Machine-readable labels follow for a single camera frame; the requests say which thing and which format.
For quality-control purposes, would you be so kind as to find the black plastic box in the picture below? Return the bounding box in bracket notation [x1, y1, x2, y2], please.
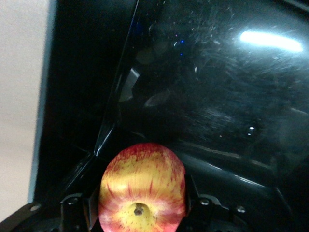
[28, 0, 309, 232]

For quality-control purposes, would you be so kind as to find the red yellow apple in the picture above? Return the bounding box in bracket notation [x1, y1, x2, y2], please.
[98, 142, 187, 232]

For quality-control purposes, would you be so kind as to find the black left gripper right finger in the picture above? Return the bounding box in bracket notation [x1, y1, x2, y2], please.
[184, 174, 249, 232]

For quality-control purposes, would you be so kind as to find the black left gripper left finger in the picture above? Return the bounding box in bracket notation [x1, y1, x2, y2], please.
[0, 187, 102, 232]

